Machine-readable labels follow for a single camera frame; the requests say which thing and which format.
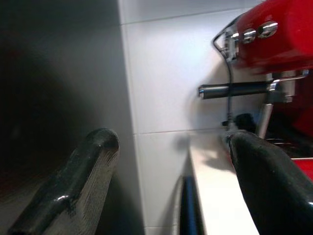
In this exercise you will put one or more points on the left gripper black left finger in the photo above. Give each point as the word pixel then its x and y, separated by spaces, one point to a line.
pixel 73 186

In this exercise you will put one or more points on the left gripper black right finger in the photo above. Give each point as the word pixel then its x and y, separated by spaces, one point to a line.
pixel 276 191

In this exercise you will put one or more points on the blue flat board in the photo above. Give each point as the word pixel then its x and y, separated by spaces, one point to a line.
pixel 189 208

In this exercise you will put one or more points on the tall dark steel appliance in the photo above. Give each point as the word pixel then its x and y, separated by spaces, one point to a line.
pixel 61 61

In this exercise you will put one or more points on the red coffee machine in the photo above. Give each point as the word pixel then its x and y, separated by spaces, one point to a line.
pixel 288 36

